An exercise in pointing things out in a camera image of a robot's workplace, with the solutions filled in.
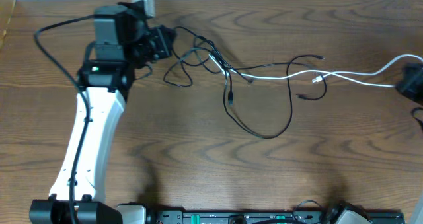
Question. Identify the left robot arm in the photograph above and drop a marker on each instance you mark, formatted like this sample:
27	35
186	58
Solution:
123	43

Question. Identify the cardboard panel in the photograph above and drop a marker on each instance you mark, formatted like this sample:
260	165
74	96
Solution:
6	11

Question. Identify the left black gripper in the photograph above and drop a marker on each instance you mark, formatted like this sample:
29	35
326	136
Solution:
163	45

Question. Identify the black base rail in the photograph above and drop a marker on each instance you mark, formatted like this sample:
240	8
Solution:
307	211

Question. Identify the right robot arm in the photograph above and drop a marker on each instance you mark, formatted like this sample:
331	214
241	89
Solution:
410	86

